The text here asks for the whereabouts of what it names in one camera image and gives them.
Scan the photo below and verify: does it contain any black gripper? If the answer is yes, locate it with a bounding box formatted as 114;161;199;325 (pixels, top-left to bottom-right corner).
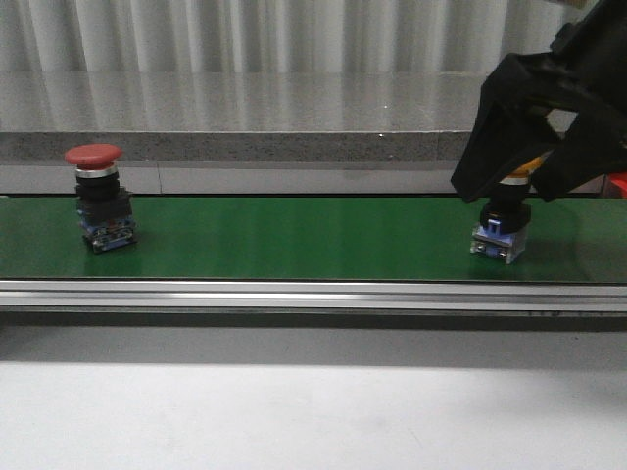
451;1;626;202

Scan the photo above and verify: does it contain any red object behind counter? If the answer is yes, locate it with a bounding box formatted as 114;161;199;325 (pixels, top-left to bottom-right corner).
602;172;627;199

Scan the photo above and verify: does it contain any green conveyor belt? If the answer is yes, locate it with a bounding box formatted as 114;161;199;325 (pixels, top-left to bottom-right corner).
1;197;626;284

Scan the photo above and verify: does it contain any grey speckled stone counter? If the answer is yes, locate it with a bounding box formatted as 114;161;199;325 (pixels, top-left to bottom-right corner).
1;71;484;195

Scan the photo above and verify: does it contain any white pleated curtain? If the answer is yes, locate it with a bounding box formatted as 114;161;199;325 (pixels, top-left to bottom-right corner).
1;1;589;73

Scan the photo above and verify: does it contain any aluminium conveyor frame rail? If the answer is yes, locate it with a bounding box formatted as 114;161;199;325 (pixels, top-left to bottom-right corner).
1;280;626;314

